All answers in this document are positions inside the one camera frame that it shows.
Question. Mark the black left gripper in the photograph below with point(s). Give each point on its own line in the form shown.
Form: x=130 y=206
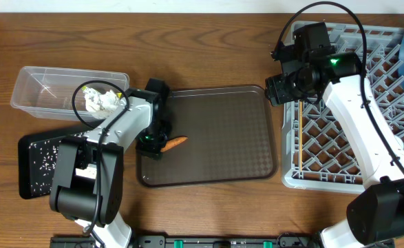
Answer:
x=149 y=150

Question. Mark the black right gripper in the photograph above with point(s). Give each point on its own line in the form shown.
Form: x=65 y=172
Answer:
x=275 y=85

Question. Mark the orange carrot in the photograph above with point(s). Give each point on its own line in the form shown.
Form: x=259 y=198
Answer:
x=170 y=144

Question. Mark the white tissue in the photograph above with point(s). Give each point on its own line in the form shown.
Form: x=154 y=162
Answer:
x=101 y=102

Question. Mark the white rice grains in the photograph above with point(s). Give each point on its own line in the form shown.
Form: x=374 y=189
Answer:
x=47 y=160

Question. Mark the yellow snack wrapper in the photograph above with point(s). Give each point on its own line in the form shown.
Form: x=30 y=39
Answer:
x=88 y=90

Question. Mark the small blue bowl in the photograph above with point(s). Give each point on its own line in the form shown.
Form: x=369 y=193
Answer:
x=399 y=144

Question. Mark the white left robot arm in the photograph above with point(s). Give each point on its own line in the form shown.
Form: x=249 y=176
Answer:
x=87 y=186

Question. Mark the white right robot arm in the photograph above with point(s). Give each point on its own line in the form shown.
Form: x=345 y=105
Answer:
x=377 y=214

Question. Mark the clear plastic waste bin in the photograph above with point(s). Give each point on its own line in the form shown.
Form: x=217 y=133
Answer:
x=46 y=92

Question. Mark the grey dishwasher rack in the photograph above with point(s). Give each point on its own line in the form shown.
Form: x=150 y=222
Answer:
x=328 y=163

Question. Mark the black waste bin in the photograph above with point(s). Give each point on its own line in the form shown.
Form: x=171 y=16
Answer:
x=36 y=165

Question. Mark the dark brown serving tray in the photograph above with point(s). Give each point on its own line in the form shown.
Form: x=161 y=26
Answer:
x=229 y=135

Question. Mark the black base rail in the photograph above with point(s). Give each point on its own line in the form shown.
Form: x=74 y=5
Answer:
x=282 y=241

